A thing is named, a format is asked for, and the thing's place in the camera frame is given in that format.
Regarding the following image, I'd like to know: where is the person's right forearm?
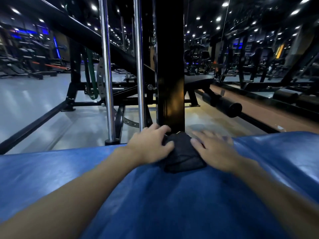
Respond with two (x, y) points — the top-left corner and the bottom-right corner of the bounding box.
(232, 156), (319, 239)

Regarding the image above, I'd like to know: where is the person's right hand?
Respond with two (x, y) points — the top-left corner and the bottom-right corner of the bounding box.
(190, 130), (244, 173)

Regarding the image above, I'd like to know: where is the black weight machine frame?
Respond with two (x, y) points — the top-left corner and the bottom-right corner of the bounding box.
(0, 0), (156, 155)

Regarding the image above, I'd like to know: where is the person's left forearm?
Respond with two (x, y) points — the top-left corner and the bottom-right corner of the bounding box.
(0, 145), (143, 239)

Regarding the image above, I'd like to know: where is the black gym equipment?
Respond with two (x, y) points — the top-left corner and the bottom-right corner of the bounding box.
(184, 0), (319, 122)

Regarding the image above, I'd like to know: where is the grey and yellow cleaning cloth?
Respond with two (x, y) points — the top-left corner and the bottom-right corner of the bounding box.
(159, 131), (207, 174)

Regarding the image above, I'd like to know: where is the black foam roller pad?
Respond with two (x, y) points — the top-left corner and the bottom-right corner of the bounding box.
(202, 92), (243, 118)

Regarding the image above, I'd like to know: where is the blue padded bench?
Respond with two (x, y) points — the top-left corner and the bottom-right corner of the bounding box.
(0, 131), (319, 239)

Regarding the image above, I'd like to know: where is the black machine column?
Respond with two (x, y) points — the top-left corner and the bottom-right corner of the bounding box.
(153, 0), (185, 133)

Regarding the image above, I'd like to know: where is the chrome guide rod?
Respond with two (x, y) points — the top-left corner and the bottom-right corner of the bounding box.
(133, 0), (146, 131)
(98, 0), (118, 145)

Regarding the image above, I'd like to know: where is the person's left hand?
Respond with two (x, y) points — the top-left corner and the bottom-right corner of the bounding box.
(126, 123), (175, 165)

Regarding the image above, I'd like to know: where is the perforated steel adjustment arc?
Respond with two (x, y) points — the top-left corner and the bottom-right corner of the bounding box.
(96, 58), (140, 128)

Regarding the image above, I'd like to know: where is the green resistance band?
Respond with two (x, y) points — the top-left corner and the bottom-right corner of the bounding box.
(83, 48), (98, 100)

